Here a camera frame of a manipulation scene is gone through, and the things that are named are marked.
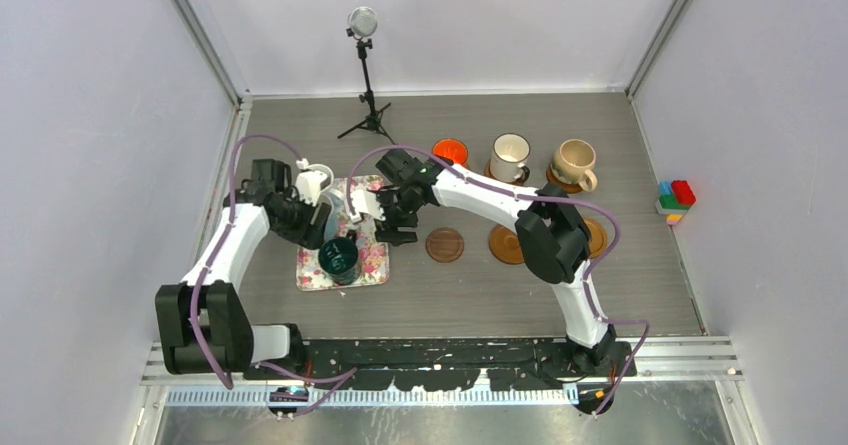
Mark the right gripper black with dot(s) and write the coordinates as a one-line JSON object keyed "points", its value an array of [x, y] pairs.
{"points": [[387, 229]]}

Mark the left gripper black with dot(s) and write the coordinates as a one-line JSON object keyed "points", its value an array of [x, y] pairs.
{"points": [[308, 236]]}

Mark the orange mug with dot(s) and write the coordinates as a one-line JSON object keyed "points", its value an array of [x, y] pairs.
{"points": [[452, 149]]}

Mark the dark green mug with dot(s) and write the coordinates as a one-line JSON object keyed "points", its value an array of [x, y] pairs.
{"points": [[339, 258]]}

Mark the dark walnut small coaster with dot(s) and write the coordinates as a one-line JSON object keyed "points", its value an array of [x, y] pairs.
{"points": [[444, 245]]}

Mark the light brown wooden coaster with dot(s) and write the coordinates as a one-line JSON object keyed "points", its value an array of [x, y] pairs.
{"points": [[519, 181]]}

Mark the floral serving tray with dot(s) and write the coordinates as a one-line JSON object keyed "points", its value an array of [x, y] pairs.
{"points": [[374, 255]]}

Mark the cream brown-rim mug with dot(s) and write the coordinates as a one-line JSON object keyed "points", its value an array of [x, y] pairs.
{"points": [[510, 152]]}

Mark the matte brown wooden coaster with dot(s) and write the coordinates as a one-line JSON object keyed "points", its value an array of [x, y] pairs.
{"points": [[505, 246]]}

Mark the orange-brown wooden coaster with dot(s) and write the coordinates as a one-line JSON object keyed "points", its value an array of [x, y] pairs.
{"points": [[569, 188]]}

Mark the beige mug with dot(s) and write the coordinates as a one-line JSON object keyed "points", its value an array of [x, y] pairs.
{"points": [[573, 163]]}

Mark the small orange-brown coaster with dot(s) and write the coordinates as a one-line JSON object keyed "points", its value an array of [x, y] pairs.
{"points": [[599, 240]]}

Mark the light blue white mug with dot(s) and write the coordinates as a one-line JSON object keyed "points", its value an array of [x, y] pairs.
{"points": [[335, 221]]}

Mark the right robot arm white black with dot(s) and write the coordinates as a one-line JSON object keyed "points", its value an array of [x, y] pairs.
{"points": [[552, 235]]}

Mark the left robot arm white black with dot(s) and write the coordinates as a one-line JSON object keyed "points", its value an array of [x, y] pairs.
{"points": [[202, 324]]}

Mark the microphone on black tripod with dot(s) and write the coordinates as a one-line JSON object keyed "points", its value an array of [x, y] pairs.
{"points": [[362, 23]]}

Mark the colourful toy brick stack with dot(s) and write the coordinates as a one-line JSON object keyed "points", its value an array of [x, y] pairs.
{"points": [[675, 199]]}

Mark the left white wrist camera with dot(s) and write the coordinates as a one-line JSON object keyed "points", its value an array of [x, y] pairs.
{"points": [[301, 185]]}

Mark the aluminium frame rail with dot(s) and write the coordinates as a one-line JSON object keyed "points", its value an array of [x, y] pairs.
{"points": [[675, 359]]}

